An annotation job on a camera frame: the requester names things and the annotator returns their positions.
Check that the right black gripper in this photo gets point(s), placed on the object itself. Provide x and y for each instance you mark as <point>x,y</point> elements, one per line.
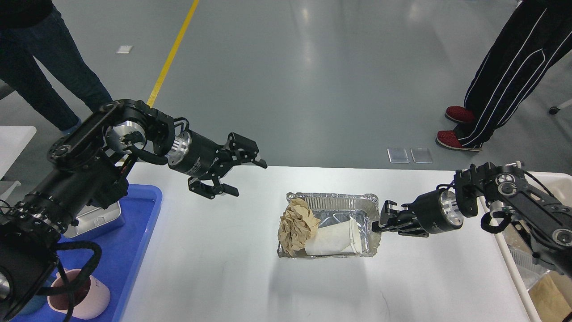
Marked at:
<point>436,212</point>

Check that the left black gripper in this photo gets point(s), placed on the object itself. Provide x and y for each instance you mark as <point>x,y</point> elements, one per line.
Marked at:
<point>202,160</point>

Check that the white paper cup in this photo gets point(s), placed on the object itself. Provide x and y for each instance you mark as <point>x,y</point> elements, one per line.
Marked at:
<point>337,239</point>

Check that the aluminium foil tray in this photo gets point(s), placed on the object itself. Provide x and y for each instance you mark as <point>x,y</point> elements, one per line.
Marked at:
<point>336,208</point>

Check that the brown paper napkin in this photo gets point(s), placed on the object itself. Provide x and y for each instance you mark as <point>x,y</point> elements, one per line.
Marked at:
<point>297,226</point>

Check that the small steel rectangular tin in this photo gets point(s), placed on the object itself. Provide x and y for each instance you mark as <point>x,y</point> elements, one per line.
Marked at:
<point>94,222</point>

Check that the pink mug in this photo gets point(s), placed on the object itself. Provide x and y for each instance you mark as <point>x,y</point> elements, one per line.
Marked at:
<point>90,300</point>

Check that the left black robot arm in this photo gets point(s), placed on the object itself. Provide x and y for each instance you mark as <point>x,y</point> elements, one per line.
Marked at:
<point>91,166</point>

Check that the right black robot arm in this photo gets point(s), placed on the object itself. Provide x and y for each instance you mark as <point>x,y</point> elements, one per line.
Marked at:
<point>513,197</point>

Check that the left clear floor plate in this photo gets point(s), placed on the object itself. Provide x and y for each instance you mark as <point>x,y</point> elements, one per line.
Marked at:
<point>398,155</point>

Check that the clear floor plate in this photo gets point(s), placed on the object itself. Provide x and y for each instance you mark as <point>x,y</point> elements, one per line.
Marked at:
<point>398,155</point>
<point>421,155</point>

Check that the right clear floor plate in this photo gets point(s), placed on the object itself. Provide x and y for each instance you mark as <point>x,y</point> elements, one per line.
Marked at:
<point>421,155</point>

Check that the blue plastic tray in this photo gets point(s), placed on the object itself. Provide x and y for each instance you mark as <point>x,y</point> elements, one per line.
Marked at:
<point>123,249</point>

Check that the foil tray in bin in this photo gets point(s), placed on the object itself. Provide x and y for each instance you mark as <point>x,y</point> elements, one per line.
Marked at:
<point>530,272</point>

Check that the beige plastic waste bin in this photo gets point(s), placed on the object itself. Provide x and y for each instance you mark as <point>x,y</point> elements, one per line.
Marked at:
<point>560,185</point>

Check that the white chair base with castors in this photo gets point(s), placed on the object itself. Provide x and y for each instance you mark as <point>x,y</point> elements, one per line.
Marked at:
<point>553,110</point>

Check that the white side table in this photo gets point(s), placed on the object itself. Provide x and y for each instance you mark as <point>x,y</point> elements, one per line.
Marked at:
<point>13,140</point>

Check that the walking person in tracksuit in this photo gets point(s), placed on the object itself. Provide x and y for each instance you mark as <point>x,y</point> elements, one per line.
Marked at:
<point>536,36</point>

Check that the standing person in jeans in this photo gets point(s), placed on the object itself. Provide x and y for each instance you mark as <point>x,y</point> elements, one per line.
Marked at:
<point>34,36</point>

